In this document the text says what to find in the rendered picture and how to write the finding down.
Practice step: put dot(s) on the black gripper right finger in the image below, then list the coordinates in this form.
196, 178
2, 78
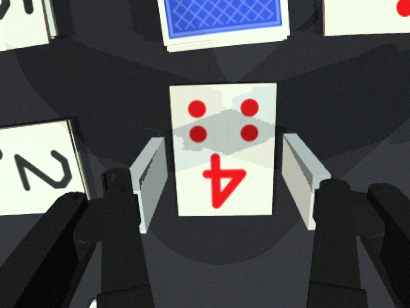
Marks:
335, 276

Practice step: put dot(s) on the black card cloth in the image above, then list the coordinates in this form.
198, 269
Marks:
347, 97

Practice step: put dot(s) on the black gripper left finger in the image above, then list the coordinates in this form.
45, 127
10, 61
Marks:
45, 270

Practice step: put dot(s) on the blue playing card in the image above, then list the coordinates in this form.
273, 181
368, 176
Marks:
187, 21

